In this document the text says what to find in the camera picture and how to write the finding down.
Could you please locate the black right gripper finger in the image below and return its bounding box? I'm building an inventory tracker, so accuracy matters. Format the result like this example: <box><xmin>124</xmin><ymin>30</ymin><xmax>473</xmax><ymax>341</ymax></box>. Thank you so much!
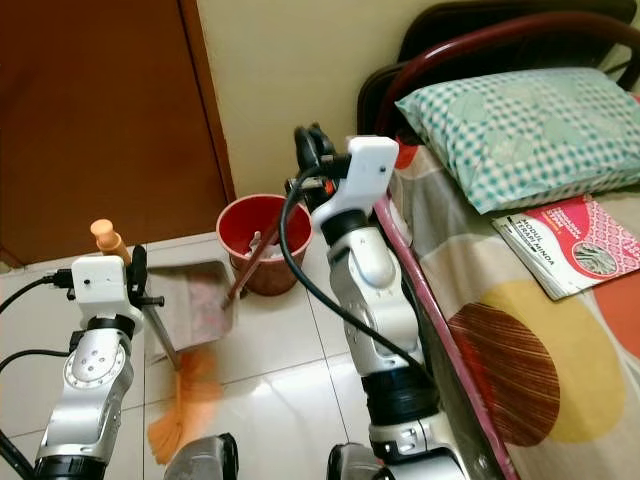
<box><xmin>295</xmin><ymin>123</ymin><xmax>337</xmax><ymax>180</ymax></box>

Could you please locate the grey dustpan with red handle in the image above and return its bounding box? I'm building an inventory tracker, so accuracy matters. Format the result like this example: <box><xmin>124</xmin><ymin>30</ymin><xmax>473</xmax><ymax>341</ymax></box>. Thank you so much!
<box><xmin>150</xmin><ymin>183</ymin><xmax>303</xmax><ymax>353</ymax></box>

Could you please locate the orange broom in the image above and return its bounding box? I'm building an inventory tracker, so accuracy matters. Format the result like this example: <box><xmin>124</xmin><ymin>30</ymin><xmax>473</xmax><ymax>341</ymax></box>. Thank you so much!
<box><xmin>90</xmin><ymin>218</ymin><xmax>223</xmax><ymax>466</ymax></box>

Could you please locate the red plastic bin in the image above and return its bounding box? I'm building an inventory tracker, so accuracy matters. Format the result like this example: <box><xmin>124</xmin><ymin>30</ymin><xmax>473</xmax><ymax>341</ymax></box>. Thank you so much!
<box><xmin>217</xmin><ymin>193</ymin><xmax>313</xmax><ymax>297</ymax></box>

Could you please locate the crumpled white paper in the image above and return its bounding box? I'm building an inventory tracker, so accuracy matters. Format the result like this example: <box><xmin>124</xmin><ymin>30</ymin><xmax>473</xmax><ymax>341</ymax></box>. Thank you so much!
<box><xmin>244</xmin><ymin>235</ymin><xmax>266</xmax><ymax>263</ymax></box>

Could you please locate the brown wooden door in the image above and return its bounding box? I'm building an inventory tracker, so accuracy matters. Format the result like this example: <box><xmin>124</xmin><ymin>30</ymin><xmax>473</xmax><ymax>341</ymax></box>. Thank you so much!
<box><xmin>0</xmin><ymin>0</ymin><xmax>233</xmax><ymax>267</ymax></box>

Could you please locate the dark bed headboard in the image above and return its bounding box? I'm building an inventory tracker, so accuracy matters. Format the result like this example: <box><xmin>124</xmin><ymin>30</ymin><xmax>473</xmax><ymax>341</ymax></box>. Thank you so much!
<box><xmin>357</xmin><ymin>0</ymin><xmax>640</xmax><ymax>141</ymax></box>

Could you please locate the green checked pillow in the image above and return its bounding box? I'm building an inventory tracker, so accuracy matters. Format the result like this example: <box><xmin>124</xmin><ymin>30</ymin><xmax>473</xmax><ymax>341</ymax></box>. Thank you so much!
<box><xmin>395</xmin><ymin>67</ymin><xmax>640</xmax><ymax>215</ymax></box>

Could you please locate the grey left robot leg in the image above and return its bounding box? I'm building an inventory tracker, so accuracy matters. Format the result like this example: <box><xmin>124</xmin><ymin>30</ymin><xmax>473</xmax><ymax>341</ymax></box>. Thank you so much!
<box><xmin>165</xmin><ymin>432</ymin><xmax>241</xmax><ymax>480</ymax></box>

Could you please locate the pink printed book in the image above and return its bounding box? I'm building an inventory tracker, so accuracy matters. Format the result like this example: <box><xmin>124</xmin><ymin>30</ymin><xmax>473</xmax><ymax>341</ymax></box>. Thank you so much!
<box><xmin>492</xmin><ymin>194</ymin><xmax>640</xmax><ymax>301</ymax></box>

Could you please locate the patterned bed sheet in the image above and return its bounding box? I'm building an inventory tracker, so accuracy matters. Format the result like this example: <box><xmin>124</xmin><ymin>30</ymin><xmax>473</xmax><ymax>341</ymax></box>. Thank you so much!
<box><xmin>373</xmin><ymin>150</ymin><xmax>640</xmax><ymax>480</ymax></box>

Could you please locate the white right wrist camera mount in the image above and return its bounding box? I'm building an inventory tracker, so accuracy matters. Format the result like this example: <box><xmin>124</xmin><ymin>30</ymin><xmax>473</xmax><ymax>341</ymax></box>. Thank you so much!
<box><xmin>310</xmin><ymin>136</ymin><xmax>399</xmax><ymax>233</ymax></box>

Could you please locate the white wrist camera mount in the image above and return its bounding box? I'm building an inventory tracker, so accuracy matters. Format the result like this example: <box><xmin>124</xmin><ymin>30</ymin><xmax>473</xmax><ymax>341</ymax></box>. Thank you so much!
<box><xmin>71</xmin><ymin>255</ymin><xmax>137</xmax><ymax>321</ymax></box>
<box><xmin>310</xmin><ymin>136</ymin><xmax>399</xmax><ymax>233</ymax></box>

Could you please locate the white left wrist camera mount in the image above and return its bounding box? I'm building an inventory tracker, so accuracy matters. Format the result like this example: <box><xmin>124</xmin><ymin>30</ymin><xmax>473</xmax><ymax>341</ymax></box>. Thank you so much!
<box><xmin>71</xmin><ymin>255</ymin><xmax>137</xmax><ymax>321</ymax></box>

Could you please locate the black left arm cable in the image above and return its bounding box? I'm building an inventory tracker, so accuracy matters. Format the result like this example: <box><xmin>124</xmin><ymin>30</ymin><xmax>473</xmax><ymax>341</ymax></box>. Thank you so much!
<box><xmin>0</xmin><ymin>268</ymin><xmax>75</xmax><ymax>301</ymax></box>
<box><xmin>0</xmin><ymin>348</ymin><xmax>73</xmax><ymax>363</ymax></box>

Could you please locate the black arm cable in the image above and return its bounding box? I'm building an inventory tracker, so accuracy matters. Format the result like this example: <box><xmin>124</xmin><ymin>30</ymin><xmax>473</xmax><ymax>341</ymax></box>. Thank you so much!
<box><xmin>278</xmin><ymin>165</ymin><xmax>439</xmax><ymax>379</ymax></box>
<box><xmin>0</xmin><ymin>348</ymin><xmax>73</xmax><ymax>363</ymax></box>
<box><xmin>0</xmin><ymin>268</ymin><xmax>75</xmax><ymax>301</ymax></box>

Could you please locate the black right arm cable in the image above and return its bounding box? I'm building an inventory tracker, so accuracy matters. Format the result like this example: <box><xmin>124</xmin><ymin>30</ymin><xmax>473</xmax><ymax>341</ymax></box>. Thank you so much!
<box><xmin>278</xmin><ymin>165</ymin><xmax>439</xmax><ymax>379</ymax></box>

